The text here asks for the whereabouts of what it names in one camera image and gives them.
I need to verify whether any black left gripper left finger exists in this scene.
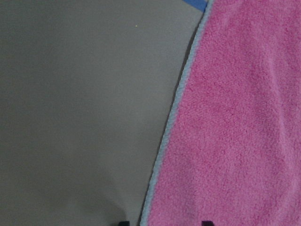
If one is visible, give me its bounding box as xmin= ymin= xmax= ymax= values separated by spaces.
xmin=118 ymin=221 xmax=129 ymax=226

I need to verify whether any pink towel with grey hem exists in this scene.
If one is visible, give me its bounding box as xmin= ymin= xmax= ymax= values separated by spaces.
xmin=140 ymin=0 xmax=301 ymax=226

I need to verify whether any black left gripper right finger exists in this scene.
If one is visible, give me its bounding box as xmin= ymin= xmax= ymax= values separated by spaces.
xmin=201 ymin=220 xmax=214 ymax=226

